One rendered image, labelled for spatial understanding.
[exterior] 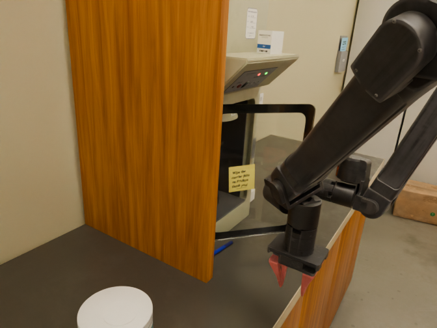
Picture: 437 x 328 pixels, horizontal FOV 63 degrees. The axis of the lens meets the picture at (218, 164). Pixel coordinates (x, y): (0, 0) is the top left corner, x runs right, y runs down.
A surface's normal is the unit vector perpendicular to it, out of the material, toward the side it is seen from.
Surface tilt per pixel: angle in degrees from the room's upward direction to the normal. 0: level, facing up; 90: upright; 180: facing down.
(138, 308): 0
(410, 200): 88
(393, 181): 71
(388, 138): 90
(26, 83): 90
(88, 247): 0
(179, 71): 90
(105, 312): 0
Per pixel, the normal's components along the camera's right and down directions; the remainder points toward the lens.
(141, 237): -0.54, 0.27
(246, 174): 0.29, 0.36
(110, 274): 0.06, -0.93
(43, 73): 0.84, 0.24
